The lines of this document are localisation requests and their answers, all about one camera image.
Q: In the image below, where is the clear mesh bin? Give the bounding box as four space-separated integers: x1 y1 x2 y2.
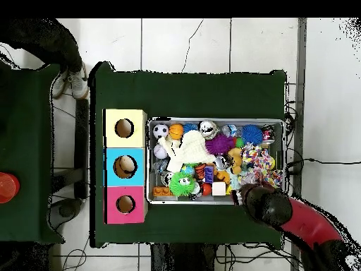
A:
147 117 286 205

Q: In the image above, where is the green cloth side table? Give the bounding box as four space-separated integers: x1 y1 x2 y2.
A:
0 61 64 246

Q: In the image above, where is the cream knitted cloth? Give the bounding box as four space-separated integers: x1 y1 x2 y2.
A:
157 130 216 173

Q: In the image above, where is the small orange basketball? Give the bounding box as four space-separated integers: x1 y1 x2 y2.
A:
169 123 185 141

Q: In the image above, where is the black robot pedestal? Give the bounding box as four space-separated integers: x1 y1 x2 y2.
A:
149 242 226 271

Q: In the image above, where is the orange toy block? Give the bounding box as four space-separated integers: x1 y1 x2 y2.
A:
152 186 173 198

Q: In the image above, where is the black floor cable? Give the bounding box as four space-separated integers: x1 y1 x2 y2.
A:
286 157 361 169

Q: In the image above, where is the blue spiky ball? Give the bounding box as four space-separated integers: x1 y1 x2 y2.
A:
241 124 264 147

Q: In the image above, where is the purple spiky ball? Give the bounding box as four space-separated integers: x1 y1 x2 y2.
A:
205 134 235 157

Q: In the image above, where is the green fuzzy toy with eyes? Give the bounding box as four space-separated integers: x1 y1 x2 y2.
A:
169 171 196 198

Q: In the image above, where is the colourful patterned cloth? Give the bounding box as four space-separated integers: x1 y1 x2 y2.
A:
239 143 285 190

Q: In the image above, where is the person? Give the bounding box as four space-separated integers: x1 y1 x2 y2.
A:
0 19 90 101

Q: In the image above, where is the wooden box with three holes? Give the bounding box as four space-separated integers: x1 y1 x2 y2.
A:
103 108 149 225

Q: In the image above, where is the small soccer ball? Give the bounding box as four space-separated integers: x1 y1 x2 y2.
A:
152 124 170 140

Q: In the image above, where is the red round container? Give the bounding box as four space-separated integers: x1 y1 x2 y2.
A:
0 171 21 205

